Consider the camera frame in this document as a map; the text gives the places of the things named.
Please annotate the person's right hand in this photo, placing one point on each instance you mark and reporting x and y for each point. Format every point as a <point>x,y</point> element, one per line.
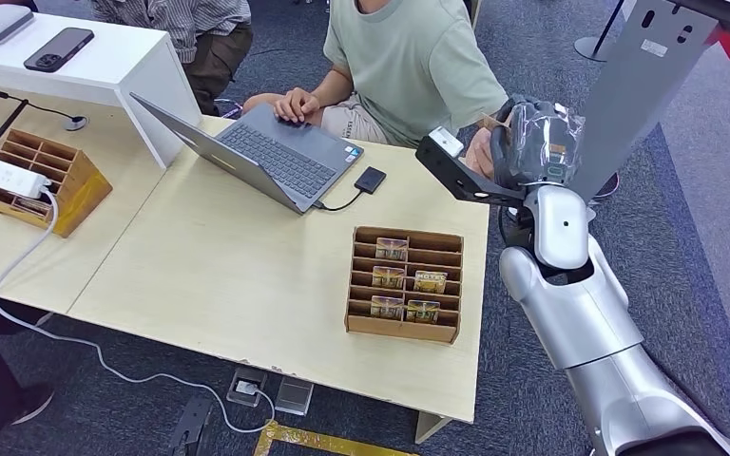
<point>296,106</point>

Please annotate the person's left hand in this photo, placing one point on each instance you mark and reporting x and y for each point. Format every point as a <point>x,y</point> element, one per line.
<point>479,154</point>

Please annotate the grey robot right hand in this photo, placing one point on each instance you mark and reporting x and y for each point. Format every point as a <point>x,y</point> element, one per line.
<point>544,148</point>

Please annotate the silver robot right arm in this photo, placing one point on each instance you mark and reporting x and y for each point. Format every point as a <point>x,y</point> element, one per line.
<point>579,315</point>

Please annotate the person's right forearm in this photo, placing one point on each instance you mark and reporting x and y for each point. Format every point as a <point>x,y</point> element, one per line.
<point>332,88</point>

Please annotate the wooden card rack with cards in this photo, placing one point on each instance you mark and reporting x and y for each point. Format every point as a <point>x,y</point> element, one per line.
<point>365,324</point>

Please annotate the grey laptop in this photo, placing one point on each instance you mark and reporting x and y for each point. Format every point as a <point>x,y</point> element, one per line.
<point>277,157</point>

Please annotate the black external drive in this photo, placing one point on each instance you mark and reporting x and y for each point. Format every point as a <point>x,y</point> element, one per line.
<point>370,180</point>

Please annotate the silver kiosk stand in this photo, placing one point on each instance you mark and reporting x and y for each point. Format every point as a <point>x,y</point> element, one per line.
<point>636,88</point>

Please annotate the black pole with round base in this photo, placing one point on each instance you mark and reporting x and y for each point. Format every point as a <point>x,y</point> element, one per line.
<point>595,45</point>

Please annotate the white desk shelf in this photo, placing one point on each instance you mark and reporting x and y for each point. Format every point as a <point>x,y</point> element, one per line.
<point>113,69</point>

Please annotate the round silver desk grommet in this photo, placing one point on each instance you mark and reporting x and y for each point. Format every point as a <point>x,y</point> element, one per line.
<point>75,123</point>

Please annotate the black smartphone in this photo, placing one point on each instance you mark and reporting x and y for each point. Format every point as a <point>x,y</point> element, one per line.
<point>59,49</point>

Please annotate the table leg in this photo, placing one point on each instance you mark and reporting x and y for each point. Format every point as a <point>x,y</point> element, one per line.
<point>431,428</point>

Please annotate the floor socket box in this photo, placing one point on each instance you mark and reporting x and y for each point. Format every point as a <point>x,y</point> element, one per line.
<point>246,387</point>

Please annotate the floor socket lid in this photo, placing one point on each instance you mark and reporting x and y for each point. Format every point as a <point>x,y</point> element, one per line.
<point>294,396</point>

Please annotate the white power strip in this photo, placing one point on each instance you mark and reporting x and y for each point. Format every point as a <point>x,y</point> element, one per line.
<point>0,174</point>

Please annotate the yellow floor tape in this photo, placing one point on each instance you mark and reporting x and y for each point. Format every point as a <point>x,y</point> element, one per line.
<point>314,440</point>

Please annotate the black floor bracket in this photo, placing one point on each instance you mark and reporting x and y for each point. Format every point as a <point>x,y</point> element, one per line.
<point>188,428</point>

